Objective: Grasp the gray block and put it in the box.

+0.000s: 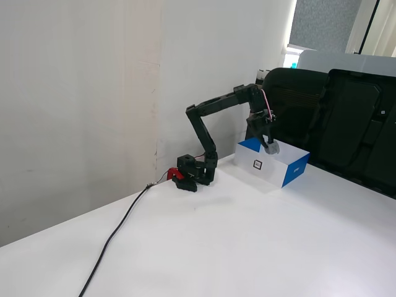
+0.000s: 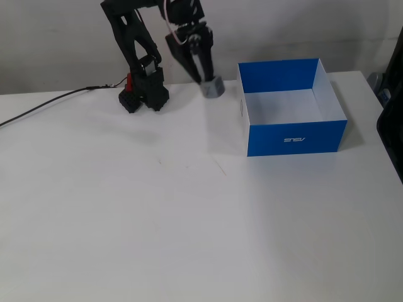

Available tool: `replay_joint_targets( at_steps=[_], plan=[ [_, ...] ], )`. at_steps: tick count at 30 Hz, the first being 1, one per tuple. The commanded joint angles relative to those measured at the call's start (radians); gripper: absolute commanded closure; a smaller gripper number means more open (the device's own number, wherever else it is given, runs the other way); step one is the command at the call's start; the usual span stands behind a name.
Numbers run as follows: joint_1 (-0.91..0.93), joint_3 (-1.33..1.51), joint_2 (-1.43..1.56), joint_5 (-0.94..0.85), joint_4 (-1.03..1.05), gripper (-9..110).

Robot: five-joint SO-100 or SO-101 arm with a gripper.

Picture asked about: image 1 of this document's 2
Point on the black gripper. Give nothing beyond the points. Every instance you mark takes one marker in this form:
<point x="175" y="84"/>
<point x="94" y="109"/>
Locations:
<point x="259" y="123"/>

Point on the gray printed block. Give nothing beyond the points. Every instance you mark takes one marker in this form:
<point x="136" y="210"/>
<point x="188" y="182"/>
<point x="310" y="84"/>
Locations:
<point x="273" y="149"/>

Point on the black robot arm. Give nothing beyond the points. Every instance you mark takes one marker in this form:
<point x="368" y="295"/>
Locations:
<point x="216" y="103"/>

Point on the blue and white cardboard box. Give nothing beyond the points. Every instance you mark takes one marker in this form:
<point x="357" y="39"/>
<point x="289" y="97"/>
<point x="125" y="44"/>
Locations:
<point x="272" y="173"/>

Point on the black mesh office chair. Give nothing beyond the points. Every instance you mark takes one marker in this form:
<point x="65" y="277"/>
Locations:
<point x="297" y="102"/>

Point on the small white item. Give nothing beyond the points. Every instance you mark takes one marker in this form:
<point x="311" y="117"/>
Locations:
<point x="262" y="74"/>

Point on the small teal object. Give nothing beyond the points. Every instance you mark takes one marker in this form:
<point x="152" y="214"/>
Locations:
<point x="294" y="65"/>

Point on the red table clamp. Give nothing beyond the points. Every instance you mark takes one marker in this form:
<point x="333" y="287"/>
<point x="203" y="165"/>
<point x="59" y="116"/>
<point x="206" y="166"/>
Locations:
<point x="172" y="172"/>

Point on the gray window blind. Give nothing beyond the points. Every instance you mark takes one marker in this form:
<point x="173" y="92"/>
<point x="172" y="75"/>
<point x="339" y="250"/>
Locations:
<point x="321" y="21"/>

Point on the black window frame bar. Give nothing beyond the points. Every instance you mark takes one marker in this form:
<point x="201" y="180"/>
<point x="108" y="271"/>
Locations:
<point x="369" y="24"/>

